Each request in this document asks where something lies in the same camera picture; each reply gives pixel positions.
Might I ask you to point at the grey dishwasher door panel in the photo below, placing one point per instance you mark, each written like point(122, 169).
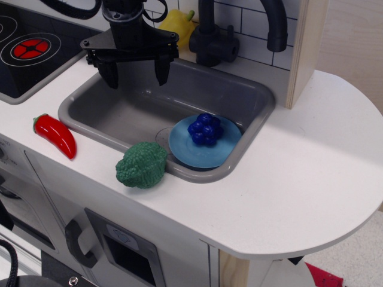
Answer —
point(128, 251)

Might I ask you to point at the blue toy blueberries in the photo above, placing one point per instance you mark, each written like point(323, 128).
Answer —
point(206, 130)

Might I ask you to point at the green toy broccoli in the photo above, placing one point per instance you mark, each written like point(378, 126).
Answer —
point(143, 165)

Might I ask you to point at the black toy stovetop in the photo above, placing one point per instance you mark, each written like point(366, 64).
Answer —
point(35, 49)

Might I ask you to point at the black oven door handle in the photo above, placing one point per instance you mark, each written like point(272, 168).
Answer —
point(72, 234)

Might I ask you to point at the grey toy sink basin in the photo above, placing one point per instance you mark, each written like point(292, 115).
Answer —
point(140, 110)

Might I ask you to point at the red cloth on floor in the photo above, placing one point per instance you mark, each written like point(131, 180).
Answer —
point(323, 278)

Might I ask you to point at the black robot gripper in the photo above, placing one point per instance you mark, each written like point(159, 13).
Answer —
point(130, 38)

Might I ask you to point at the red toy chili pepper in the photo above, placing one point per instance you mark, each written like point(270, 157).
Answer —
point(56, 133)

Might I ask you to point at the blue plastic plate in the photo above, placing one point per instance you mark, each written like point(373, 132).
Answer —
point(203, 156)

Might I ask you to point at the yellow toy bell pepper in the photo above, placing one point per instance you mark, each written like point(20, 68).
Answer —
point(181, 23)

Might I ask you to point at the wooden upright post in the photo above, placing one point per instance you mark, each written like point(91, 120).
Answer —
point(309, 31)

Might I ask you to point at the black toy faucet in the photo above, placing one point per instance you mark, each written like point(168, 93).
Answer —
point(211, 46)

